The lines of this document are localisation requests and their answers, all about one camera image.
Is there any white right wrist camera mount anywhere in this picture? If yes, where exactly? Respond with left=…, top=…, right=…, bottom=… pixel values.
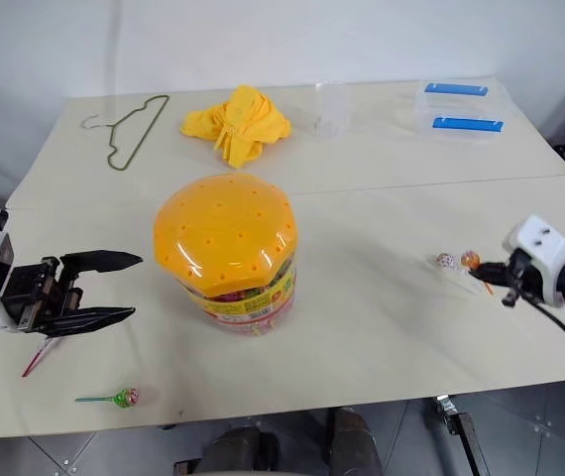
left=502, top=213, right=565, bottom=309

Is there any clear plastic cup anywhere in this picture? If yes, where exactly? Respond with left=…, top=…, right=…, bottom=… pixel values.
left=313, top=80, right=349, bottom=139

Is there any red stick lollipop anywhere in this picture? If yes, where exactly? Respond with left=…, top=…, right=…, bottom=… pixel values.
left=21, top=335, right=61, bottom=379

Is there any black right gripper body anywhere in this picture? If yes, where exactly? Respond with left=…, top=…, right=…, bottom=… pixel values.
left=502, top=247, right=537, bottom=307

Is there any white red wrapped lollipop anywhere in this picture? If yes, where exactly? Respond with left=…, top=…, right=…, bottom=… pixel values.
left=433, top=252, right=483, bottom=295

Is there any yellow crumpled cloth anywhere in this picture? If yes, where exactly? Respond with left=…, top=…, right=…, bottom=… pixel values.
left=178, top=84, right=293, bottom=172

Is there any green wire clothes hanger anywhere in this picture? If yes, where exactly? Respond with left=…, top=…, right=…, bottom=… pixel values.
left=79, top=93, right=171, bottom=173

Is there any black metal table leg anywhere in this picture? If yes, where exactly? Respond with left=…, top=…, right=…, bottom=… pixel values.
left=429, top=393, right=488, bottom=476

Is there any green wrapped lollipop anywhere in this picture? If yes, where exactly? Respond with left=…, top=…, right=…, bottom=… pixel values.
left=74, top=386, right=144, bottom=411

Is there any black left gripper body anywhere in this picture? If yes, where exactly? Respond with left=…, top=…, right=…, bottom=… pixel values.
left=2, top=255, right=84, bottom=332

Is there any clear plastic lollipop jar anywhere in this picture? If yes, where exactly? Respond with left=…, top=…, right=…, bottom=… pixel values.
left=181, top=261, right=298, bottom=339

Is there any clear plastic storage box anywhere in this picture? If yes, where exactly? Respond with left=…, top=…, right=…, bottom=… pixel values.
left=412, top=80, right=508, bottom=146

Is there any orange perforated jar lid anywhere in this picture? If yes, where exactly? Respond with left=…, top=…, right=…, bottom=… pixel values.
left=153, top=170, right=299, bottom=299

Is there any orange lollipop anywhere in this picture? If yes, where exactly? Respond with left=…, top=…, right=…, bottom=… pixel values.
left=460, top=249, right=496, bottom=296

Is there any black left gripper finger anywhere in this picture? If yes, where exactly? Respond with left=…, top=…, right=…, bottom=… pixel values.
left=58, top=249, right=145, bottom=288
left=38, top=305, right=137, bottom=339

